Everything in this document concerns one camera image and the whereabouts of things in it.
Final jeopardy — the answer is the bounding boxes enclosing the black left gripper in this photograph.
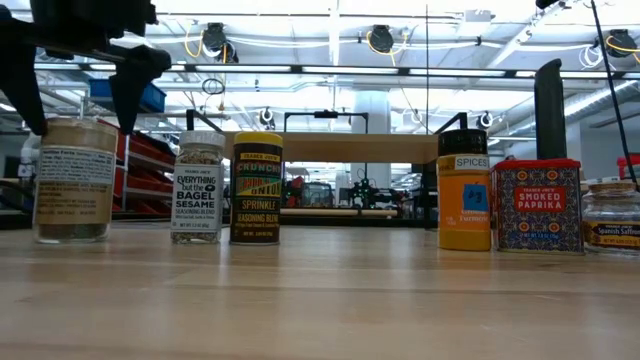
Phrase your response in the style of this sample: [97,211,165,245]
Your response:
[0,0,173,137]

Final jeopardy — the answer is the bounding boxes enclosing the furikake jar with tan lid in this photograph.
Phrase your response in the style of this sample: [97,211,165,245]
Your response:
[32,117,120,245]

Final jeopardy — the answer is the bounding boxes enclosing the bagel sesame jar white lid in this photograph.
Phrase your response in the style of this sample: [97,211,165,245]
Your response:
[170,130,226,245]

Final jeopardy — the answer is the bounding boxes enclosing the chili onion can yellow lid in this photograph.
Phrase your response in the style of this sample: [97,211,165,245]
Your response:
[229,131,284,246]

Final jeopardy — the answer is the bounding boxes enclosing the orange turmeric bottle black lid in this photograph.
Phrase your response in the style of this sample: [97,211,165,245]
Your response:
[437,128,493,252]

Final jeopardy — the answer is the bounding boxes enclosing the smoked paprika tin red lid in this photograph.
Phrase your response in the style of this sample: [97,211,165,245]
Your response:
[489,158,585,255]

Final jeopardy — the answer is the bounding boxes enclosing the small saffron jar cork lid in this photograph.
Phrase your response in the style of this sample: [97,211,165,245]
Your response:
[581,180,640,257]

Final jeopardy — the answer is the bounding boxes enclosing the wooden shelf with black legs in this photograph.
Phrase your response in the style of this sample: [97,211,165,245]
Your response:
[222,130,441,232]

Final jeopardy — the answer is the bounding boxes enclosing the blue storage bin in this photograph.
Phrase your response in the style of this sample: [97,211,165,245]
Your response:
[88,78,167,114]

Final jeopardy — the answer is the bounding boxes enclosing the long tan tube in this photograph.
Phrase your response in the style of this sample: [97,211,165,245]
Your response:
[278,207,400,218]

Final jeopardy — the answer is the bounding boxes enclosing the red bin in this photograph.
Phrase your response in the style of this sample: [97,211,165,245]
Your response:
[616,153,640,180]

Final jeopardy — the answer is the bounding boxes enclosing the black ceiling cable reel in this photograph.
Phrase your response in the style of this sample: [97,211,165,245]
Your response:
[201,21,240,65]
[366,23,404,55]
[603,28,640,65]

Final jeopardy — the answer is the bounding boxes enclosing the black upright post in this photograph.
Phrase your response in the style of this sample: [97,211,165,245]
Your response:
[533,58,568,160]

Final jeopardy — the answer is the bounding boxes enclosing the thin black slanted cable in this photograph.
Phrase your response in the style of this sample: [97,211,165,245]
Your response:
[589,0,640,194]

